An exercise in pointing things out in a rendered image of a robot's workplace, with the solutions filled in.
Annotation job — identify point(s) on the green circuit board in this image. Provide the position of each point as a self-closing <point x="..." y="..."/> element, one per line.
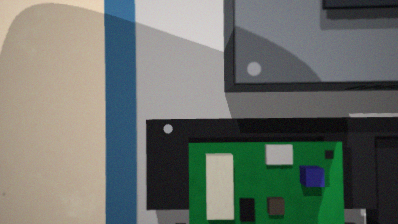
<point x="265" y="183"/>

